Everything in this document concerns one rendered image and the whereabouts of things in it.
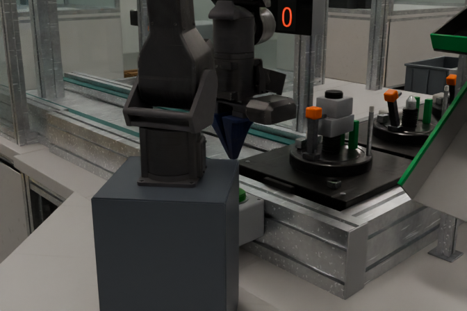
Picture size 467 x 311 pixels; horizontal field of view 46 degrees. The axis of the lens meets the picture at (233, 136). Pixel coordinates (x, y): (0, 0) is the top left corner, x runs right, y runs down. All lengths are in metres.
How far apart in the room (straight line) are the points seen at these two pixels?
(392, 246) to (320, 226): 0.14
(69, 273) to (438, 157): 0.55
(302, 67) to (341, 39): 5.14
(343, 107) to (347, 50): 5.32
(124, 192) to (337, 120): 0.44
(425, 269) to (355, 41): 5.35
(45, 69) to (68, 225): 0.83
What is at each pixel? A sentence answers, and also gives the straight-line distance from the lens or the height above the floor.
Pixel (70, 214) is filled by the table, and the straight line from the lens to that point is 1.06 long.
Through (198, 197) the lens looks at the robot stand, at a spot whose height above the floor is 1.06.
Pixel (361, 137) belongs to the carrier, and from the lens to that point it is 1.12.
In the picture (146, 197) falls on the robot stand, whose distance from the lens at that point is 0.57.
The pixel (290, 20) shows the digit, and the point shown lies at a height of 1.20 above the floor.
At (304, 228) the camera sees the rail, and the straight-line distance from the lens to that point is 0.78.
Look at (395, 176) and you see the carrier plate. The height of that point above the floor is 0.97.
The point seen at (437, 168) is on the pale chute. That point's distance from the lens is 0.79.
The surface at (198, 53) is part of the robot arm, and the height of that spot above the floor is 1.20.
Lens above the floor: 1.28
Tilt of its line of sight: 16 degrees down
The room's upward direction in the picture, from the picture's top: straight up
